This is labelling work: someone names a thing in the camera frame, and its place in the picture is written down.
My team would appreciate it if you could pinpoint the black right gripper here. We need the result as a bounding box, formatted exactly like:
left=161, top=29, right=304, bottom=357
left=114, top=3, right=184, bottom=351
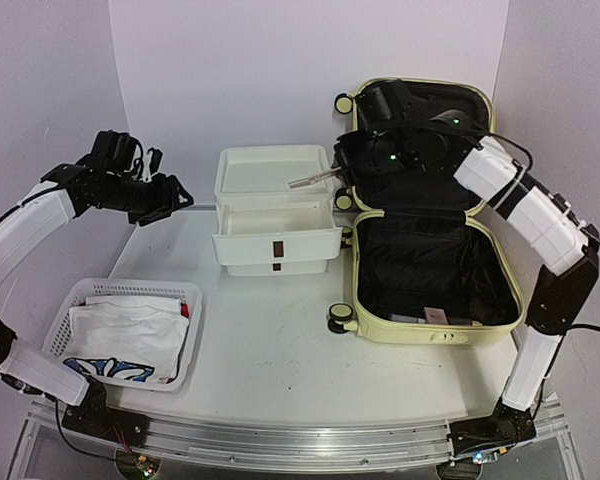
left=332, top=126, right=417, bottom=198

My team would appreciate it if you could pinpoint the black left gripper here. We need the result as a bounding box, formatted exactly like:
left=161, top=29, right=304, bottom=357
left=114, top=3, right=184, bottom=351
left=93, top=172, right=194, bottom=226

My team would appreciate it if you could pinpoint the white three-drawer storage cabinet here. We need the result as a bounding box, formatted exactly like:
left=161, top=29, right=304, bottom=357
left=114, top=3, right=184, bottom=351
left=212, top=145, right=342, bottom=277

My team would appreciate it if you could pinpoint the red printed t-shirt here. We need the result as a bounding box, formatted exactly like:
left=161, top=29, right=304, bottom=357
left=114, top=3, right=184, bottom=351
left=180, top=303, right=190, bottom=319

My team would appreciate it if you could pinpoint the pale yellow hard-shell suitcase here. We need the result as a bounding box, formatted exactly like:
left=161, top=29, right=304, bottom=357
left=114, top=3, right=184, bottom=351
left=327, top=78, right=525, bottom=346

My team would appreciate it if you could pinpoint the white perforated plastic basket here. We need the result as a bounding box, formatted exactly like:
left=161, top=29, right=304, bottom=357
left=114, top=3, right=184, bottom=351
left=43, top=278, right=203, bottom=393

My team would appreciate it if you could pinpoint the white blue-print t-shirt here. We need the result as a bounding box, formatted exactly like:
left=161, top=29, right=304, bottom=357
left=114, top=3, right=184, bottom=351
left=61, top=295, right=190, bottom=384

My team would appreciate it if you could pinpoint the small pink cosmetic box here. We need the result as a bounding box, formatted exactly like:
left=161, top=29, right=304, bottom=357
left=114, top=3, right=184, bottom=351
left=424, top=307, right=449, bottom=325

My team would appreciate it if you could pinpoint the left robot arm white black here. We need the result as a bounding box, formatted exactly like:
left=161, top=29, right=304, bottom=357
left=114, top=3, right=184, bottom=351
left=0, top=130, right=194, bottom=437

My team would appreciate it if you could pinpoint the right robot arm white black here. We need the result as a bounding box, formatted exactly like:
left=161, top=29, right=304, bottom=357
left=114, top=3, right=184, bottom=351
left=334, top=78, right=600, bottom=443

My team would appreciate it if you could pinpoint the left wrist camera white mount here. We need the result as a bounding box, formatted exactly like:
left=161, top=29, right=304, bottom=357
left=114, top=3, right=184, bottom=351
left=131, top=147, right=163, bottom=183

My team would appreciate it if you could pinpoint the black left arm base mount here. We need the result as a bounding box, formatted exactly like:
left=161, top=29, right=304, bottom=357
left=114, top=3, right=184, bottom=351
left=61, top=378, right=149, bottom=447

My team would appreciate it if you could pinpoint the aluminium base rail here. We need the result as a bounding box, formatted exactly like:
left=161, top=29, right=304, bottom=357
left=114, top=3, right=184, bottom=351
left=29, top=384, right=566, bottom=466

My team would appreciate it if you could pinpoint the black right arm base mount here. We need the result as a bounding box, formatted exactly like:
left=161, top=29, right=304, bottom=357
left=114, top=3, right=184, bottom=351
left=447, top=399, right=536, bottom=459

